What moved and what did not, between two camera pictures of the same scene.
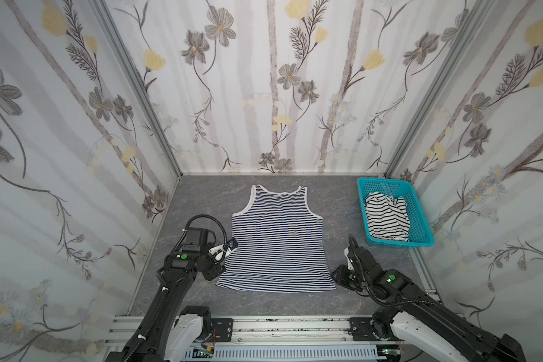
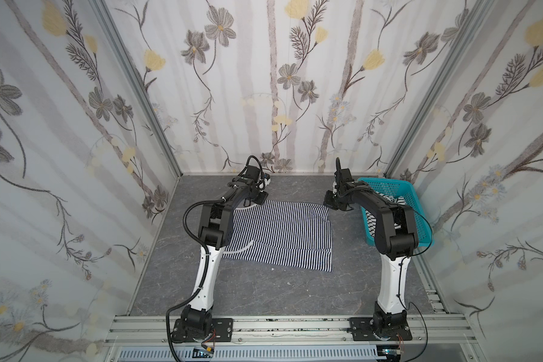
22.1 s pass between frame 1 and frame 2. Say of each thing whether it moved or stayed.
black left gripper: moved
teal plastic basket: stayed
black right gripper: moved
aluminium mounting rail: stayed
